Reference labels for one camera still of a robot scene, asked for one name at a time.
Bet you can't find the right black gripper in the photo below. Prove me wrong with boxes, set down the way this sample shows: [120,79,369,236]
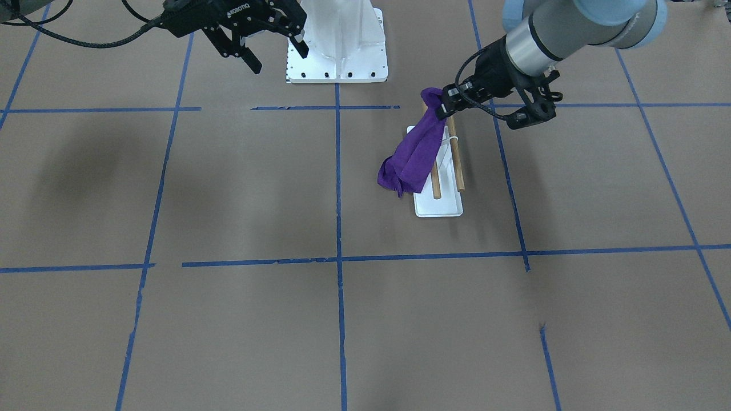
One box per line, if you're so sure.
[163,1,309,74]

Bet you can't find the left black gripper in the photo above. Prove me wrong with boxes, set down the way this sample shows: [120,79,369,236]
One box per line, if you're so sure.
[436,37,517,120]

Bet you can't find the purple towel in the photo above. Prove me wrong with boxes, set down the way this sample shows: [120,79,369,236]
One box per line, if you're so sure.
[377,87,446,198]

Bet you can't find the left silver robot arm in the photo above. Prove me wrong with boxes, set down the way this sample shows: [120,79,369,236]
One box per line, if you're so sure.
[435,1,668,130]

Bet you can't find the white wooden towel rack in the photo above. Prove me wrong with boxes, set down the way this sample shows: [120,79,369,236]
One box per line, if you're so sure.
[413,117,465,218]

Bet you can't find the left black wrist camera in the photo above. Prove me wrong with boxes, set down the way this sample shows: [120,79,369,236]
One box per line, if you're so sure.
[506,70,564,130]

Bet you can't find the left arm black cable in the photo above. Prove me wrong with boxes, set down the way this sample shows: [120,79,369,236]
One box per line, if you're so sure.
[0,0,166,49]

